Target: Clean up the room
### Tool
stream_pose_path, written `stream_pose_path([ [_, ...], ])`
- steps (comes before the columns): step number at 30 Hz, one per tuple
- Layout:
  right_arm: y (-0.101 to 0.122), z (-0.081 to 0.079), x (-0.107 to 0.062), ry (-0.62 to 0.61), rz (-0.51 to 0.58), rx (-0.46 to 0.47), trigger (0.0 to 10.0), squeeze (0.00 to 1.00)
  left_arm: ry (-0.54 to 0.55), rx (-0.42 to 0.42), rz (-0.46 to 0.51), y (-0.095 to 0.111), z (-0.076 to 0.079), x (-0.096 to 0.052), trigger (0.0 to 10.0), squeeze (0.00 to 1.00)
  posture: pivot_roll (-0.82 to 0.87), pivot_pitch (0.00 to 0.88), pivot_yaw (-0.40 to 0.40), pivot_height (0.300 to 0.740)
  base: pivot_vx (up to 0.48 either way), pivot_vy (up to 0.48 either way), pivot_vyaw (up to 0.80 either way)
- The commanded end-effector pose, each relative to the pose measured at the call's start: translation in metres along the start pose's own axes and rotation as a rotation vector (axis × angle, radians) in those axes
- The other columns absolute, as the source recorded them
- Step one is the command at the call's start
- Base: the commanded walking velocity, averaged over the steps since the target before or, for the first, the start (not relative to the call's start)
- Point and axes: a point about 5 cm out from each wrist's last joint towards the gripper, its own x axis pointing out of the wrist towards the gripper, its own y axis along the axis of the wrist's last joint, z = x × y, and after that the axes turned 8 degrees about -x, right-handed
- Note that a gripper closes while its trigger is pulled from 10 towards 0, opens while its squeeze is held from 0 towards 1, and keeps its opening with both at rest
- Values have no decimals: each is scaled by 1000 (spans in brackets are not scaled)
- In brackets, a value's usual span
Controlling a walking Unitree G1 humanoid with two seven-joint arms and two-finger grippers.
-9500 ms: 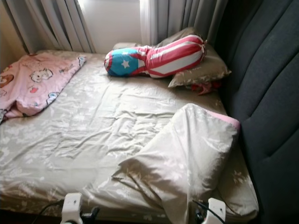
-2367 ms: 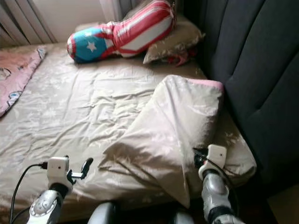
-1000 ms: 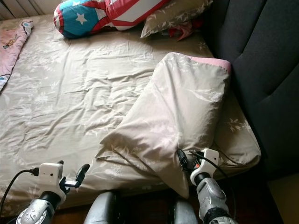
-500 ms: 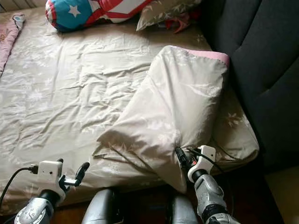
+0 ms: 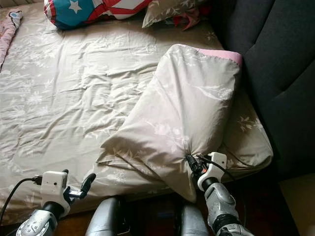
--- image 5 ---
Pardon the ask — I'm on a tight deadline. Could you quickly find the beige floral pillow pink edge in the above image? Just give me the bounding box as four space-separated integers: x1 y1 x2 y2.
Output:
96 43 243 203

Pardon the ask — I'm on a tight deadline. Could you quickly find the silver robot left leg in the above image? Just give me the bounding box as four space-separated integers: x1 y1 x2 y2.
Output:
85 196 125 236

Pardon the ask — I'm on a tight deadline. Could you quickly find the silver robot leg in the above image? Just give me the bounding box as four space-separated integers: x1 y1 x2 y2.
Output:
85 196 125 236
177 203 210 236

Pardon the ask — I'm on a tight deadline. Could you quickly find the silver robot right leg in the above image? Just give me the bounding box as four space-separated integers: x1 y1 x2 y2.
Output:
177 203 210 236

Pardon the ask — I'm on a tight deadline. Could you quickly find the beige floral bed sheet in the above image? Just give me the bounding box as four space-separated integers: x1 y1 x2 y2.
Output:
0 5 275 227

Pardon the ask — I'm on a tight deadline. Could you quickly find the dark grey upholstered headboard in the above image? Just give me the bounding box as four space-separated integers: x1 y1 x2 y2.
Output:
207 0 315 180

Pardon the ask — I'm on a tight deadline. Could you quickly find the red crumpled cloth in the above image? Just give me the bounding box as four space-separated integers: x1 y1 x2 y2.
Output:
172 10 200 31

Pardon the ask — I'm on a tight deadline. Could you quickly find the small beige floral pillow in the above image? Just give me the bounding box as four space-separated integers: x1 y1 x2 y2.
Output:
142 0 210 28

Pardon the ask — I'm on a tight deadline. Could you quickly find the pink bear print quilt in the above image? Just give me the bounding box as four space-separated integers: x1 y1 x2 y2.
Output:
0 10 23 67

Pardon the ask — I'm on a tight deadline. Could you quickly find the star and stripes pillow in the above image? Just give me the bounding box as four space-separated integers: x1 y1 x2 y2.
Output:
43 0 153 30

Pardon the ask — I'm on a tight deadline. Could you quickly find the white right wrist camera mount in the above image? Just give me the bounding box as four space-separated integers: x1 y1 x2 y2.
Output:
197 152 227 192

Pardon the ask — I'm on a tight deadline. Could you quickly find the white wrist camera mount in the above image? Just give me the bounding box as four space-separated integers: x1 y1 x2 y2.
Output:
40 170 69 205
197 152 227 192

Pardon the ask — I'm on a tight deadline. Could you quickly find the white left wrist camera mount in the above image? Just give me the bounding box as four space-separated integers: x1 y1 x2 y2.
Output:
40 170 69 205

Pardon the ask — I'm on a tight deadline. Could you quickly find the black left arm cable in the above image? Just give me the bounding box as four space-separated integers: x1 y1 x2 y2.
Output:
0 176 44 224

